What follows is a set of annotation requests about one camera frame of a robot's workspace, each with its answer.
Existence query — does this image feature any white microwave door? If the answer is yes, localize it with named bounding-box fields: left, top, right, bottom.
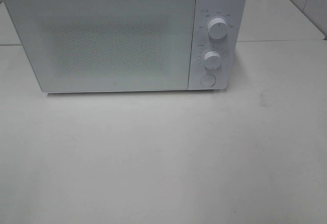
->
left=4, top=0, right=195, bottom=93

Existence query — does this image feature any white timer knob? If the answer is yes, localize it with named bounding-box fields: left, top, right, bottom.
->
left=203, top=51, right=222, bottom=69

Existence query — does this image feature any upper white power knob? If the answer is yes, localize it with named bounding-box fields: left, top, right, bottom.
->
left=207, top=16, right=228, bottom=40

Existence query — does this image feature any white microwave oven body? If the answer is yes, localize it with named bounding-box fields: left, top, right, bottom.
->
left=3, top=0, right=246, bottom=93

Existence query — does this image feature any round white door button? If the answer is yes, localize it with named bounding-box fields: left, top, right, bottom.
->
left=200, top=74, right=216, bottom=87

